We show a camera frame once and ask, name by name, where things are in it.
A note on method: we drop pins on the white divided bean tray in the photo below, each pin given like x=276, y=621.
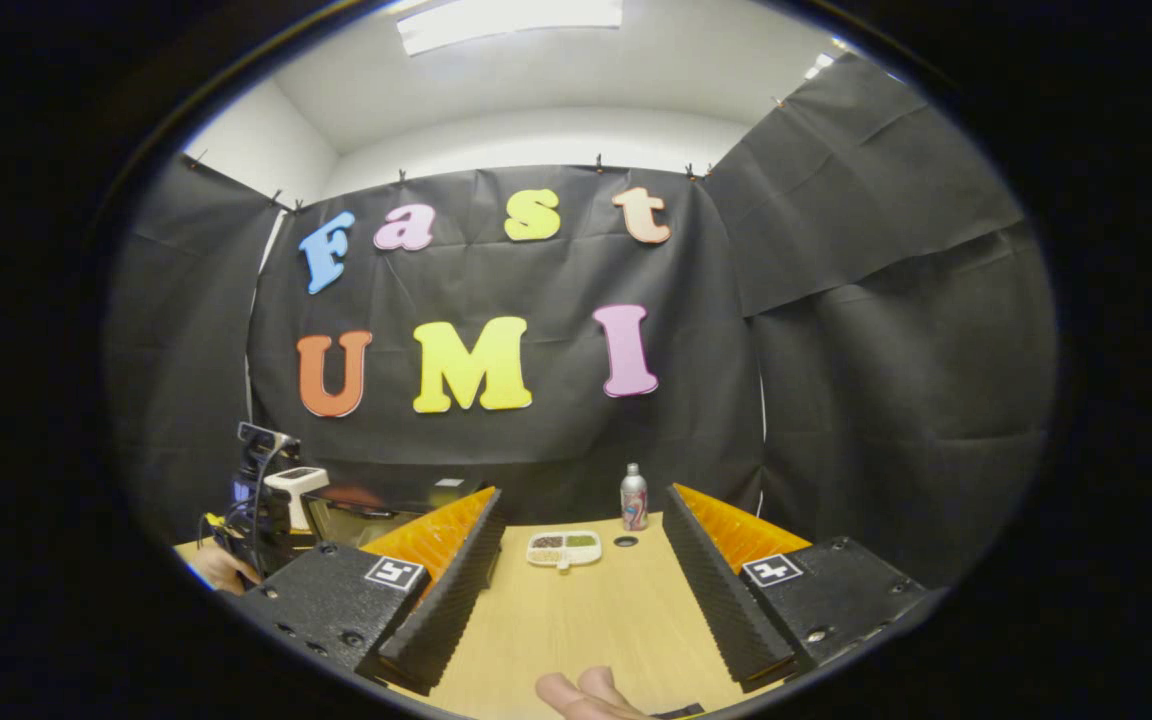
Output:
x=564, y=548

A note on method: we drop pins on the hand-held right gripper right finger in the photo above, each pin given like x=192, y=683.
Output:
x=726, y=610

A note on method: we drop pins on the row of small cloth clips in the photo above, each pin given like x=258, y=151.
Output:
x=599, y=162

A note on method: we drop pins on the black electric oven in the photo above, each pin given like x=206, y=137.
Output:
x=386, y=500

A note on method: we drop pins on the small ceiling light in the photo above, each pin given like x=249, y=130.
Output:
x=820, y=66

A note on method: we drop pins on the large ceiling light panel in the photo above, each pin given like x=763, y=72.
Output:
x=506, y=22

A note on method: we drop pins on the white toaster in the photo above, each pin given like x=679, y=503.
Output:
x=301, y=485

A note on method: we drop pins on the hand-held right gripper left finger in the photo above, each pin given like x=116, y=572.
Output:
x=446, y=610

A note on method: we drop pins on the silver printed bottle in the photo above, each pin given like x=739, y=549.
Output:
x=634, y=500

